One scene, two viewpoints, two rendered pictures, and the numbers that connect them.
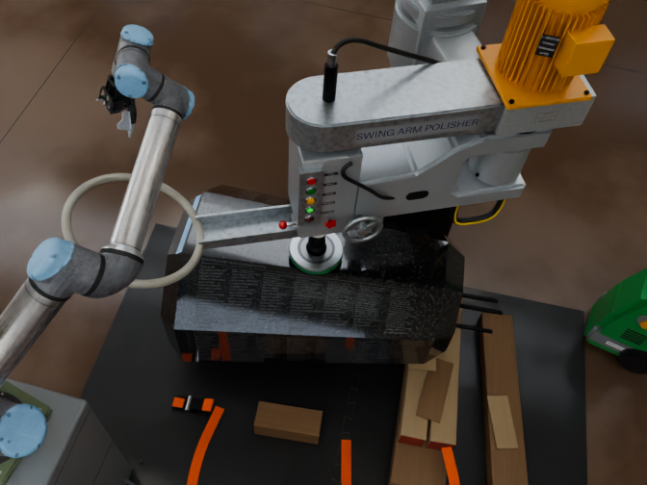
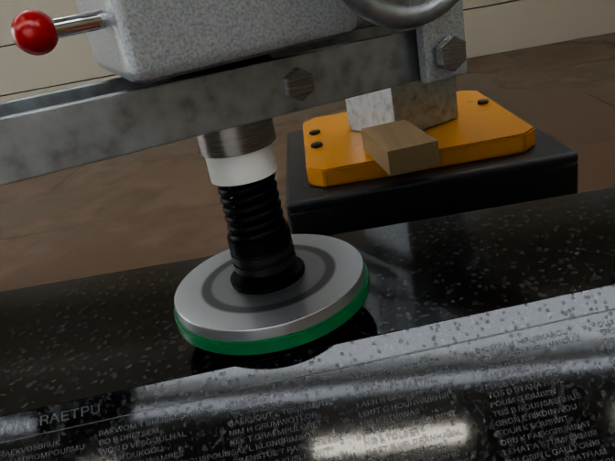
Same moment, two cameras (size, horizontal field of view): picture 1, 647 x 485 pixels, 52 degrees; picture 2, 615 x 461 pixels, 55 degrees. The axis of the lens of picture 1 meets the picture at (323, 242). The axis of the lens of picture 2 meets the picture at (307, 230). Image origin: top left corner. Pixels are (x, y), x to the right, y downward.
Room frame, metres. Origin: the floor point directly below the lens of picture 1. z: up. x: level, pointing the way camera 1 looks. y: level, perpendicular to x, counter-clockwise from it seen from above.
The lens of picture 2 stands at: (0.88, 0.02, 1.16)
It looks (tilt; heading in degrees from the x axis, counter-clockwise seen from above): 23 degrees down; 356
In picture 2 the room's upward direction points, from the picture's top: 11 degrees counter-clockwise
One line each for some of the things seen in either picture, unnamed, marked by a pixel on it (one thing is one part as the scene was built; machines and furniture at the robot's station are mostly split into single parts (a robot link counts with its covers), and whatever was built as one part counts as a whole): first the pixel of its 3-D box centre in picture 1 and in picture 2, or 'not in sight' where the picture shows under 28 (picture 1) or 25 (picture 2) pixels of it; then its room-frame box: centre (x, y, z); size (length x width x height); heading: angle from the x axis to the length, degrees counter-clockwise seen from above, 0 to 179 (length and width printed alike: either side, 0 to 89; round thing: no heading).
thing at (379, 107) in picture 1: (433, 104); not in sight; (1.57, -0.31, 1.60); 0.96 x 0.25 x 0.17; 107
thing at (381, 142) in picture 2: not in sight; (398, 145); (2.02, -0.28, 0.81); 0.20 x 0.10 x 0.05; 1
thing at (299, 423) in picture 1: (288, 422); not in sight; (1.01, 0.08, 0.07); 0.30 x 0.12 x 0.12; 86
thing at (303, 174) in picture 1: (309, 196); not in sight; (1.34, 0.06, 1.35); 0.08 x 0.03 x 0.28; 107
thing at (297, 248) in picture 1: (316, 248); (269, 280); (1.47, 0.03, 0.86); 0.21 x 0.21 x 0.01
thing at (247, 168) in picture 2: not in sight; (241, 157); (1.47, 0.03, 1.00); 0.07 x 0.07 x 0.04
